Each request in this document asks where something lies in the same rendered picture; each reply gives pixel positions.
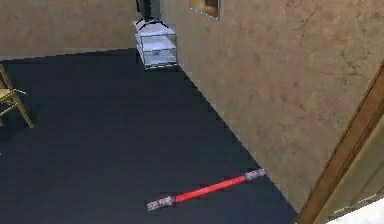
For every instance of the red stick with grey ends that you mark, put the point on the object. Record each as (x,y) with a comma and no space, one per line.
(206,189)

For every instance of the white shelf stand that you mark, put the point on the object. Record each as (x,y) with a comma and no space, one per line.
(156,43)

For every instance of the yellow wooden chair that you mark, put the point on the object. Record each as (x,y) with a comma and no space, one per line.
(10,96)

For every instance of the framed wall picture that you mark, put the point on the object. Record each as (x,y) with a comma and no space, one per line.
(206,6)

